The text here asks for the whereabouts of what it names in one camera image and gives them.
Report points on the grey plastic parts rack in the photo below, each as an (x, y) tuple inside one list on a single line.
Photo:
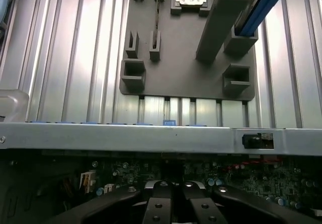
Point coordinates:
[(181, 58)]

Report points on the green RAM stick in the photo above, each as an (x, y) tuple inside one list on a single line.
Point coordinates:
[(157, 15)]

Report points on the open black PC case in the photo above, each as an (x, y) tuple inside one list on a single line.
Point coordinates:
[(125, 138)]

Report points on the hard disk in blue caddy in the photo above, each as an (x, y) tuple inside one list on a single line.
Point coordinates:
[(261, 12)]

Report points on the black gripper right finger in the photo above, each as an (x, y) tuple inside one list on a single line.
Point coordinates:
[(203, 209)]

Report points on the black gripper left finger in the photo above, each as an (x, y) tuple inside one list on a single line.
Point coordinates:
[(158, 209)]

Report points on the green motherboard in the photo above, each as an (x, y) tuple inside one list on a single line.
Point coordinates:
[(264, 181)]

